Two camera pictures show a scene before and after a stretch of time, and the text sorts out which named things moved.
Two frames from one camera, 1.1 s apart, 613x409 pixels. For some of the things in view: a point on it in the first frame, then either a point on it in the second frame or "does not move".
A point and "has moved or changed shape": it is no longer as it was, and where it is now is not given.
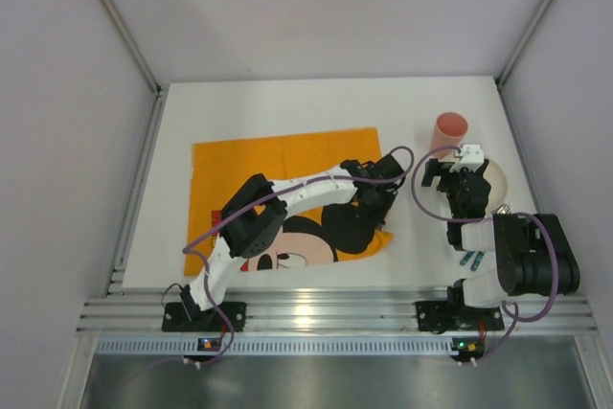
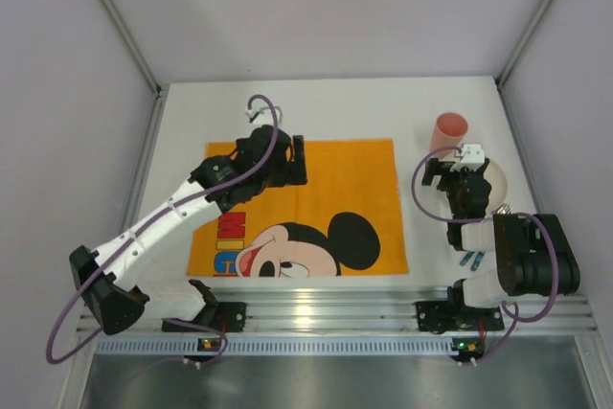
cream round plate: (498, 181) does not move
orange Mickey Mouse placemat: (309, 235) has moved or changed shape
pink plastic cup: (448, 130) does not move
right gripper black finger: (483, 186) does not move
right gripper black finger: (437, 170) does not move
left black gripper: (372, 199) to (297, 160)
